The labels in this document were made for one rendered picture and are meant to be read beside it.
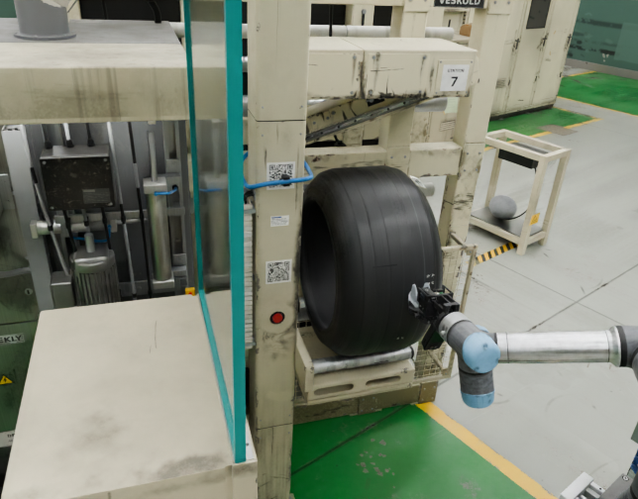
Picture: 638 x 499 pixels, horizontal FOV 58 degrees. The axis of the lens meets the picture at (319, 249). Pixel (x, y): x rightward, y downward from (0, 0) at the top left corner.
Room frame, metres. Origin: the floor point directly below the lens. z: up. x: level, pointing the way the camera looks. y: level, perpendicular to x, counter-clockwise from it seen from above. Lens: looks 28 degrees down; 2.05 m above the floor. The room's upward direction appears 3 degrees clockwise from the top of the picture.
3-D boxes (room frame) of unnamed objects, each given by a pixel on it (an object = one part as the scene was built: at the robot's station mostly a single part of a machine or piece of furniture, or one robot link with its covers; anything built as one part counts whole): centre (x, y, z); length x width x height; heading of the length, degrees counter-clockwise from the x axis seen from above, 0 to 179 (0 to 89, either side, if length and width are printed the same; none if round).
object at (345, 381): (1.43, -0.15, 0.84); 0.36 x 0.09 x 0.06; 108
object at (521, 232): (4.27, -1.50, 0.40); 0.60 x 0.35 x 0.80; 41
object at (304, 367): (1.51, 0.06, 0.90); 0.40 x 0.03 x 0.10; 18
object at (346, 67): (1.89, -0.13, 1.71); 0.61 x 0.25 x 0.15; 108
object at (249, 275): (1.41, 0.20, 1.19); 0.05 x 0.04 x 0.48; 18
